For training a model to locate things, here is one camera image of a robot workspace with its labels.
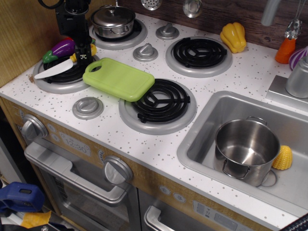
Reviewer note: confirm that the lidded steel pot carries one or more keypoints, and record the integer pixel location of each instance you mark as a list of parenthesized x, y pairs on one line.
[(113, 22)]

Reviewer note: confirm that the back right black burner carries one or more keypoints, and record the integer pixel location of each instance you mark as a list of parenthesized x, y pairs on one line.
[(198, 57)]

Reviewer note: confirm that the front right black burner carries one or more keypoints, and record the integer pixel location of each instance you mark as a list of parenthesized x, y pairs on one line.
[(165, 108)]

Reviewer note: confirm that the yellow toy bell pepper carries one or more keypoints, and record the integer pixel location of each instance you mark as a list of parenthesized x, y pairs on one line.
[(233, 35)]

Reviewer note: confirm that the yellow cloth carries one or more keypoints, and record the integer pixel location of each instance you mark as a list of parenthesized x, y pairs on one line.
[(34, 219)]

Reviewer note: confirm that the left oven dial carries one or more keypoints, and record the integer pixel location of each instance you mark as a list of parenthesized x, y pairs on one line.
[(33, 128)]

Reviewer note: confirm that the hanging clear utensil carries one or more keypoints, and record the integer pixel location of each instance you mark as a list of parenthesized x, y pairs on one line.
[(294, 27)]

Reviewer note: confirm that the yellow toy corn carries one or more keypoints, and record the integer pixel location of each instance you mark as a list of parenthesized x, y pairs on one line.
[(284, 159)]

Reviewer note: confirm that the blue clamp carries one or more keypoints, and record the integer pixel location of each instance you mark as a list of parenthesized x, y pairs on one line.
[(21, 197)]

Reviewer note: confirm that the purple white toy onion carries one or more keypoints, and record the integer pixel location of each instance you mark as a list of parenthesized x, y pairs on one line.
[(297, 56)]

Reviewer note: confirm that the grey stovetop knob back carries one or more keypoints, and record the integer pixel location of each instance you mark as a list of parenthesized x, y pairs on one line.
[(167, 32)]

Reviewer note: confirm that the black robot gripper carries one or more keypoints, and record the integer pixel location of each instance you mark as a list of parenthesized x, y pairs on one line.
[(73, 23)]

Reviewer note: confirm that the grey faucet handle cylinder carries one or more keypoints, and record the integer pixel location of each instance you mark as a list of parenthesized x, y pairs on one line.
[(297, 83)]

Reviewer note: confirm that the grey sink basin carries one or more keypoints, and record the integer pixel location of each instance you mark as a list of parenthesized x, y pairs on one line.
[(284, 189)]

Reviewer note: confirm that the right oven dial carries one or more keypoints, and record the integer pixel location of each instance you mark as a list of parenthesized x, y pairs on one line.
[(116, 171)]

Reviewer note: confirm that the hanging steel strainer spoon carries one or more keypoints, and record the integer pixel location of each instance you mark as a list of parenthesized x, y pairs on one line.
[(151, 5)]

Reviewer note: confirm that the grey stovetop knob middle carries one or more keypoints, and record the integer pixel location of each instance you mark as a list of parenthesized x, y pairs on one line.
[(145, 53)]

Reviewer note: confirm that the grey stovetop knob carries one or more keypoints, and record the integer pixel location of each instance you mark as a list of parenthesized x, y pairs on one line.
[(167, 32), (87, 108), (145, 53)]

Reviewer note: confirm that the hanging steel ladle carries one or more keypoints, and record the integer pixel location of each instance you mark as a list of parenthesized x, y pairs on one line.
[(192, 8)]

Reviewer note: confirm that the oven dial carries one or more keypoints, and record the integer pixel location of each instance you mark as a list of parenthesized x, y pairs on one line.
[(33, 128), (116, 171)]

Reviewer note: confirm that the open steel pot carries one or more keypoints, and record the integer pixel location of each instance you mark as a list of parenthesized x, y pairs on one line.
[(245, 150)]

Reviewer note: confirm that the white knife yellow handle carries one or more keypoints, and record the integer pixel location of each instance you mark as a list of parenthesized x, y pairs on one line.
[(66, 65)]

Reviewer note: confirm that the grey oven door handle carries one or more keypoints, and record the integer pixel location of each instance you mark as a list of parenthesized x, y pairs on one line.
[(60, 167)]

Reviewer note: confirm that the orange toy carrot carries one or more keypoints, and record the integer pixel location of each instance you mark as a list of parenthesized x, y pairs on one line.
[(285, 51)]

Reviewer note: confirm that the green plastic cutting board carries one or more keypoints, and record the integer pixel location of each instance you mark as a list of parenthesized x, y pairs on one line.
[(118, 79)]

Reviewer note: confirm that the purple toy eggplant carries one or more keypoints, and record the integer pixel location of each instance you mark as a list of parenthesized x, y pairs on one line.
[(61, 49)]

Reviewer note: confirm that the grey stovetop knob front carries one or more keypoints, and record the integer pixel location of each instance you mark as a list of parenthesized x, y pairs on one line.
[(87, 108)]

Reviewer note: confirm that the grey faucet spout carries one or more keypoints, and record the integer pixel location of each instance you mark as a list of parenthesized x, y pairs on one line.
[(270, 12)]

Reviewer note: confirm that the grey dishwasher door handle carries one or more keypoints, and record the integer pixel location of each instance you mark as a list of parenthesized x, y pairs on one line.
[(160, 218)]

